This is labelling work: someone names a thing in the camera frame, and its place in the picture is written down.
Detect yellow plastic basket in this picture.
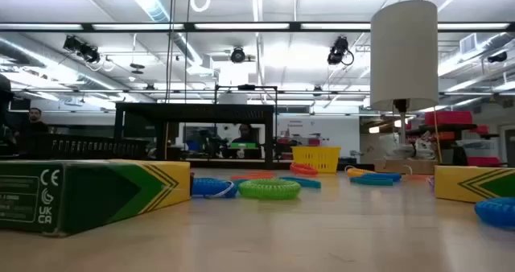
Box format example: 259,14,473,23
290,145,342,175

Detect yellow cable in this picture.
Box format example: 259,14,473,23
432,106,443,164

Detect green coil wristband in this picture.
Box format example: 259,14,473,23
237,178,302,201

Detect person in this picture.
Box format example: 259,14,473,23
231,122,262,159
18,107,50,138

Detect white bundled lamp cord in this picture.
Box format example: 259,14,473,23
384,131,439,161

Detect blue coil wristband with ring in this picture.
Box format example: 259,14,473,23
192,177,239,200

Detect black plastic basket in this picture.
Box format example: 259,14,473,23
18,132,149,161

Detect white cable loop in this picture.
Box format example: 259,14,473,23
190,0,212,14

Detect yellow coil wristband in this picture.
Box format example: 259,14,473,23
344,166,377,179

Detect black mesh desk riser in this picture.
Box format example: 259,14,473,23
113,101,276,169

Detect Crayola crayon box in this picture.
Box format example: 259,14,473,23
433,165,515,204
0,159,192,238

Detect bin rack red grey bins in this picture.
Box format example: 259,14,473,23
406,109,504,167

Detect orange coil wristband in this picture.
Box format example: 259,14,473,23
401,173,435,182
229,171,277,181
289,162,319,178

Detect white shade table lamp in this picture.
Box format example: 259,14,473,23
369,0,440,175

